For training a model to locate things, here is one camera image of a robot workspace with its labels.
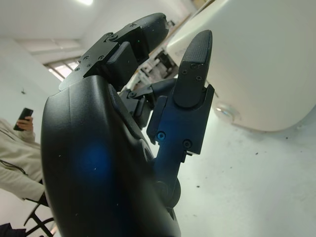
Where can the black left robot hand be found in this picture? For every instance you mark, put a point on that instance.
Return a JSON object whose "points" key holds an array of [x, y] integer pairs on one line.
{"points": [[98, 160]]}

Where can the cream white toaster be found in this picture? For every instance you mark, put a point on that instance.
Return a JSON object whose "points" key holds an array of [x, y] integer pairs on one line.
{"points": [[261, 64]]}

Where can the clear toaster knob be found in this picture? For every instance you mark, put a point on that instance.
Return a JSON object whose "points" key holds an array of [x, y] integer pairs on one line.
{"points": [[225, 111]]}

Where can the person in beige jacket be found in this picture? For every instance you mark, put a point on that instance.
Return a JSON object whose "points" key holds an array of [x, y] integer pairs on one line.
{"points": [[17, 153]]}

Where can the black metal chair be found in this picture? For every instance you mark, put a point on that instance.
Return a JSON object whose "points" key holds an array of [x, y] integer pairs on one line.
{"points": [[39, 217]]}

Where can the black smartphone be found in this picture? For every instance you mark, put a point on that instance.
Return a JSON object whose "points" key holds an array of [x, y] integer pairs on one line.
{"points": [[22, 118]]}

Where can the barred window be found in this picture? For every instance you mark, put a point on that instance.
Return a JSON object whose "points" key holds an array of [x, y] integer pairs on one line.
{"points": [[60, 69]]}

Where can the dark blue fabric bundle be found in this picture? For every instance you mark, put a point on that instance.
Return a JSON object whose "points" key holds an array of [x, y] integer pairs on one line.
{"points": [[11, 230]]}

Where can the small black wall hook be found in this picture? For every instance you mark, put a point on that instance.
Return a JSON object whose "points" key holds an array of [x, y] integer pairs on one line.
{"points": [[23, 91]]}

